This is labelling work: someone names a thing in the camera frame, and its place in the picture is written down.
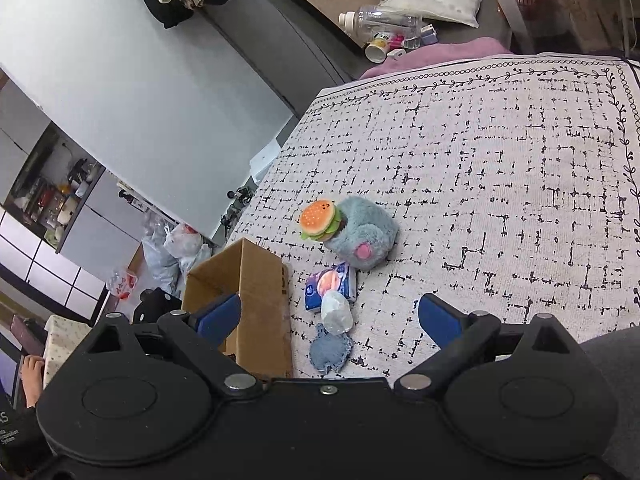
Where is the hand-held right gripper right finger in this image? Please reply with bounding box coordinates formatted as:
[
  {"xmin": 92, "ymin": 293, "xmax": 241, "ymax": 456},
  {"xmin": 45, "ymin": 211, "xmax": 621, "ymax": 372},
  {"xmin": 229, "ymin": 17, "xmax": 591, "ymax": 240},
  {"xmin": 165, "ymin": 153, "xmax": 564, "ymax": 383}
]
[{"xmin": 394, "ymin": 293, "xmax": 582, "ymax": 397}]

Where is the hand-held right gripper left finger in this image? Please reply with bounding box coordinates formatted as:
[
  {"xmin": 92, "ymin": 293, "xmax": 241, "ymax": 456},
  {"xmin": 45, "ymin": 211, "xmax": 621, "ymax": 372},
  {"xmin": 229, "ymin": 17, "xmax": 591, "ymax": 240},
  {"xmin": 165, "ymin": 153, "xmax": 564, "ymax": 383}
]
[{"xmin": 85, "ymin": 292, "xmax": 263, "ymax": 401}]

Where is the cardboard box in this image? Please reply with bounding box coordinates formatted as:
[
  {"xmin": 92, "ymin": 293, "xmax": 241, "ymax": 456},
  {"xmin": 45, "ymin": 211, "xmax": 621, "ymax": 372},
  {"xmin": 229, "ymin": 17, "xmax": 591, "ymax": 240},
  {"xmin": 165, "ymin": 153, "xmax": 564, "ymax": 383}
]
[{"xmin": 181, "ymin": 237, "xmax": 293, "ymax": 380}]

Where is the blue tissue pack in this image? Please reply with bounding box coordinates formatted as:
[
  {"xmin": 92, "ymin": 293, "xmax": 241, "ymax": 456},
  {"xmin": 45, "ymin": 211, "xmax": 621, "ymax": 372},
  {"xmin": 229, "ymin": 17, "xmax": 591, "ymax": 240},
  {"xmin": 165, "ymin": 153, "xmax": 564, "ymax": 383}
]
[{"xmin": 304, "ymin": 262, "xmax": 357, "ymax": 315}]

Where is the white plastic-wrapped soft pack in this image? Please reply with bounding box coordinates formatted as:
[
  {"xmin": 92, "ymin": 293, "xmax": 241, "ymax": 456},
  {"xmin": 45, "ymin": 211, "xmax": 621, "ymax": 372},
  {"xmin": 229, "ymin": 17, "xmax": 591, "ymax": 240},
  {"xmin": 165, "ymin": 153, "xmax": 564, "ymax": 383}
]
[{"xmin": 320, "ymin": 290, "xmax": 353, "ymax": 335}]

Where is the blue plush toy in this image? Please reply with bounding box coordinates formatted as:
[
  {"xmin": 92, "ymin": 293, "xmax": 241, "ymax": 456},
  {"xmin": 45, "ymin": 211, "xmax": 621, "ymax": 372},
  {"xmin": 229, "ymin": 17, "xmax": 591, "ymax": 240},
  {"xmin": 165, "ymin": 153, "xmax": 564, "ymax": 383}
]
[{"xmin": 322, "ymin": 196, "xmax": 399, "ymax": 272}]

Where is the grey knitted item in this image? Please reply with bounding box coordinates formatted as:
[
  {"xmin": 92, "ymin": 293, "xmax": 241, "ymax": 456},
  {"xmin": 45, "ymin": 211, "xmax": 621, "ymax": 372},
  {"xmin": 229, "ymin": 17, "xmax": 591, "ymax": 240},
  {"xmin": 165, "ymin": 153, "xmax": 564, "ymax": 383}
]
[{"xmin": 309, "ymin": 323, "xmax": 355, "ymax": 376}]

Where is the burger plush toy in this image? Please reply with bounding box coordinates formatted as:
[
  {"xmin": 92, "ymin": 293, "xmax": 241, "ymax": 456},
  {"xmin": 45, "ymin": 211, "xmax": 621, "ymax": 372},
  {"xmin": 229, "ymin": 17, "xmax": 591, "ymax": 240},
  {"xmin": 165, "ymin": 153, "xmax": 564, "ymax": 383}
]
[{"xmin": 299, "ymin": 199, "xmax": 343, "ymax": 242}]

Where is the person's left hand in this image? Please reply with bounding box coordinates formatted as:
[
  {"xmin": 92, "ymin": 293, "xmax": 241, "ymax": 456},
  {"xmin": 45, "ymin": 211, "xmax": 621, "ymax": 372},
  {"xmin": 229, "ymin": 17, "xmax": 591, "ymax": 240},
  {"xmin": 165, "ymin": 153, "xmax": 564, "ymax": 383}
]
[{"xmin": 21, "ymin": 354, "xmax": 47, "ymax": 408}]

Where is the black dotted cushion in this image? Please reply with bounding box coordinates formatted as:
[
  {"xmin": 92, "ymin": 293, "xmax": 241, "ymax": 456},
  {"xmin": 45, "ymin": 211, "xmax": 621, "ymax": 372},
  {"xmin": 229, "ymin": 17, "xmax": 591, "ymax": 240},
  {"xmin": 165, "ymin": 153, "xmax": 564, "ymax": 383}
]
[{"xmin": 131, "ymin": 288, "xmax": 183, "ymax": 326}]

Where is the white plastic bag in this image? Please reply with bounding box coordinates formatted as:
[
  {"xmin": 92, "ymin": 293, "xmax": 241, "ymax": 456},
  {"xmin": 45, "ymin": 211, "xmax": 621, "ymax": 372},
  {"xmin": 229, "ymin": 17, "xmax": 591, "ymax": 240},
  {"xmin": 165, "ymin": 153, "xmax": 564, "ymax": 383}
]
[{"xmin": 165, "ymin": 222, "xmax": 211, "ymax": 281}]

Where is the grey plastic bag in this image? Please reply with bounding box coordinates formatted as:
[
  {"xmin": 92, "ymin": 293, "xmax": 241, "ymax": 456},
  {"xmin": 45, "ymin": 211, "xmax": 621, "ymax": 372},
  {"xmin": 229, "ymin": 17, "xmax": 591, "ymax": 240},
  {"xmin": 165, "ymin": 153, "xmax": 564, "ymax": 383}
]
[{"xmin": 141, "ymin": 232, "xmax": 181, "ymax": 291}]

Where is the pack of water bottles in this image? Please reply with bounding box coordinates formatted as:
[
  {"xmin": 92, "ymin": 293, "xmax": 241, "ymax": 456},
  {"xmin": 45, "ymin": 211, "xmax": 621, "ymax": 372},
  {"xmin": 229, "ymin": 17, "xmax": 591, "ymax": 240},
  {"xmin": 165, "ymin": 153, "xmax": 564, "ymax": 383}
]
[{"xmin": 106, "ymin": 270, "xmax": 138, "ymax": 301}]

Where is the cream dotted tablecloth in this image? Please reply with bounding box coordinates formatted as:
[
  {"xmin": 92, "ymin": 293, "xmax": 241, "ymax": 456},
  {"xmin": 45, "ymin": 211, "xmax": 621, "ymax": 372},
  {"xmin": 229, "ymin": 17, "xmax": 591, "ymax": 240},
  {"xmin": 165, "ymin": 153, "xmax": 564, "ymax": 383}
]
[{"xmin": 44, "ymin": 314, "xmax": 93, "ymax": 386}]

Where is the black equipment on floor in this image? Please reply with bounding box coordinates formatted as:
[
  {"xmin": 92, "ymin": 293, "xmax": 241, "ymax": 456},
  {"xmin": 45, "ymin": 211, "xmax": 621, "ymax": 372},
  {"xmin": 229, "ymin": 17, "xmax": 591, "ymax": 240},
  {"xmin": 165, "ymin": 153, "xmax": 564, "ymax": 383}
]
[{"xmin": 220, "ymin": 186, "xmax": 256, "ymax": 226}]

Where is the white black-patterned bed blanket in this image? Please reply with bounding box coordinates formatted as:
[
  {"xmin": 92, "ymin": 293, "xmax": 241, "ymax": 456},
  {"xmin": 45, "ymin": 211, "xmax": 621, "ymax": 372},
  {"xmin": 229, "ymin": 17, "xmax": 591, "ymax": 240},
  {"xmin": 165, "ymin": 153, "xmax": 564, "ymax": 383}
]
[{"xmin": 225, "ymin": 52, "xmax": 640, "ymax": 378}]

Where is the white flat box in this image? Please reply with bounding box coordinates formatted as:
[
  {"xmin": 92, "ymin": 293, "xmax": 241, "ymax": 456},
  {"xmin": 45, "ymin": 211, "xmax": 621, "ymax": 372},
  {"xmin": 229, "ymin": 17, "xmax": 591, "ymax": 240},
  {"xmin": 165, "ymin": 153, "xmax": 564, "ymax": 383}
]
[{"xmin": 248, "ymin": 140, "xmax": 282, "ymax": 181}]

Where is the pink blanket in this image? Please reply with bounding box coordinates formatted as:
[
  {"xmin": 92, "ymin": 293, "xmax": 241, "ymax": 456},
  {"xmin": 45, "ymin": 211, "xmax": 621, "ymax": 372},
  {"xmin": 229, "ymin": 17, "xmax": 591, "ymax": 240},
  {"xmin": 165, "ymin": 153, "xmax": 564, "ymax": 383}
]
[{"xmin": 360, "ymin": 36, "xmax": 511, "ymax": 80}]

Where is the paper cup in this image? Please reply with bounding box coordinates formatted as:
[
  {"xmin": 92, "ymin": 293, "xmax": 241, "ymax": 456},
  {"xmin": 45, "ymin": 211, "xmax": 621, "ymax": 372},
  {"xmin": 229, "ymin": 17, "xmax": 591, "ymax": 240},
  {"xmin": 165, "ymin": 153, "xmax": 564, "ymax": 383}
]
[{"xmin": 365, "ymin": 39, "xmax": 392, "ymax": 63}]

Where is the clear plastic bottle white cap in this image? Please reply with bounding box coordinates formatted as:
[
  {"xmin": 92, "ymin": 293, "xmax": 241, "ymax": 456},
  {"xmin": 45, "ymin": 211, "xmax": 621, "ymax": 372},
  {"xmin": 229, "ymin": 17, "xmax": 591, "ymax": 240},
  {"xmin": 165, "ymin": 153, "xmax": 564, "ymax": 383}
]
[{"xmin": 338, "ymin": 5, "xmax": 423, "ymax": 46}]

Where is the open wall shelf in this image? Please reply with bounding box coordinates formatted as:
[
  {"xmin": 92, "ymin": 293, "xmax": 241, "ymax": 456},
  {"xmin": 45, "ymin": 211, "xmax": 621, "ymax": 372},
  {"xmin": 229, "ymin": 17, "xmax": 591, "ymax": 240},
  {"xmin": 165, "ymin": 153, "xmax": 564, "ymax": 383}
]
[{"xmin": 2, "ymin": 122, "xmax": 108, "ymax": 256}]

